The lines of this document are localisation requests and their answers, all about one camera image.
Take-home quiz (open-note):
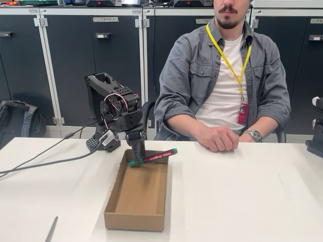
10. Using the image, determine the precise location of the green capped marker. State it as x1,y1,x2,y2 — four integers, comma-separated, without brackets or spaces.
128,148,178,168

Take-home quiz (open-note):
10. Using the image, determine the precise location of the person's right forearm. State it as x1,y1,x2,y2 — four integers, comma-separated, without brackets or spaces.
165,114,211,147

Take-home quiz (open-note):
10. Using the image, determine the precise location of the person's left forearm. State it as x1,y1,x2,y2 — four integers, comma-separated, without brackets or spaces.
246,114,283,143

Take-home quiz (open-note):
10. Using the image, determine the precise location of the person's right hand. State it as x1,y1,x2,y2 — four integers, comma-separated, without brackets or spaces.
198,125,240,153

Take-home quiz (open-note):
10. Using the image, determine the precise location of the silver wrist webcam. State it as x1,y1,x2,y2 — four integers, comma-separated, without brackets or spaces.
100,130,117,147

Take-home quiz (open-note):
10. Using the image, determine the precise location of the brown cardboard box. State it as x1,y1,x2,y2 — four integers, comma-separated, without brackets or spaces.
103,148,169,232

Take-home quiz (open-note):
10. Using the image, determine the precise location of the man in grey shirt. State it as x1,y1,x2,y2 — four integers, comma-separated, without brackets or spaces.
153,0,291,142

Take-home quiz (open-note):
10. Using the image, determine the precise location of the dark grey cabinet door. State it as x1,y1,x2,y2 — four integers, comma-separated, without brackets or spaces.
306,16,323,99
40,14,146,129
145,14,218,129
0,14,61,127
252,16,310,134

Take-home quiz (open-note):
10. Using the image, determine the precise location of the red id badge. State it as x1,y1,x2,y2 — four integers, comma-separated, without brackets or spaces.
236,102,249,126

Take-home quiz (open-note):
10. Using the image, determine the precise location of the black grey backpack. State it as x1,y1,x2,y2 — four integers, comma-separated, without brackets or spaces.
0,99,47,149

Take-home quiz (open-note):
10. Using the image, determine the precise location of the silver wristwatch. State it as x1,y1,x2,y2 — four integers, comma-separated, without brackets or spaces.
243,129,263,143

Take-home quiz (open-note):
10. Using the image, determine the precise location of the black case with red logo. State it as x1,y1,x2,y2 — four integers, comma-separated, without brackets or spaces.
86,0,122,8
174,0,214,8

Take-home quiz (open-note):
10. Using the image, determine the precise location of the green flat box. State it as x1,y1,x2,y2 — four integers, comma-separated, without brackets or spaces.
19,0,59,6

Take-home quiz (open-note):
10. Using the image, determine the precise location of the black clamped device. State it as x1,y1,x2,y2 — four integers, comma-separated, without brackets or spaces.
304,96,323,159

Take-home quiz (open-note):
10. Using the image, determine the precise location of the thin black hanging cable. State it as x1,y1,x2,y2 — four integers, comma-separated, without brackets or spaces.
152,7,156,98

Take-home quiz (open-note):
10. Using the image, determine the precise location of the grey cable with black connector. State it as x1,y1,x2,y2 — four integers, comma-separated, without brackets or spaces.
0,122,98,174

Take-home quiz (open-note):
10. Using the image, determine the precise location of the thick grey webcam cable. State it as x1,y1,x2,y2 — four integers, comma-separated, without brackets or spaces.
0,142,106,177

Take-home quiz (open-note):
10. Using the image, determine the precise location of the yellow lanyard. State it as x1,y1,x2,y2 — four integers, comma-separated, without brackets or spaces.
206,24,252,103

